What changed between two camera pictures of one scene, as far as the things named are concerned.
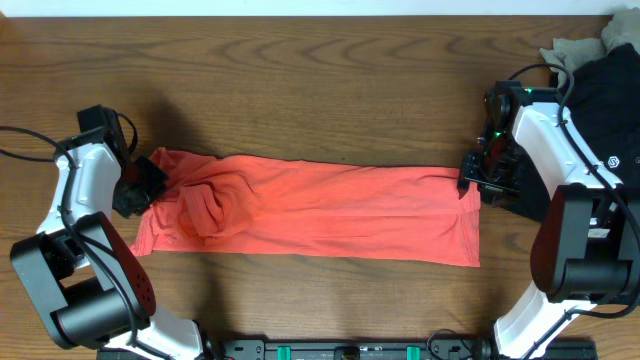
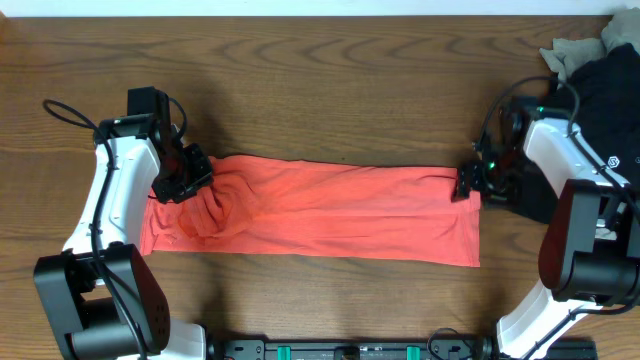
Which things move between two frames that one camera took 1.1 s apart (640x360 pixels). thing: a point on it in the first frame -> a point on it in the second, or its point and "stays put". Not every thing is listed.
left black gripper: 138,186 -> 185,181
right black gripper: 476,175 stays put
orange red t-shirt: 367,213 stays put
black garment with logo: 602,98 stays put
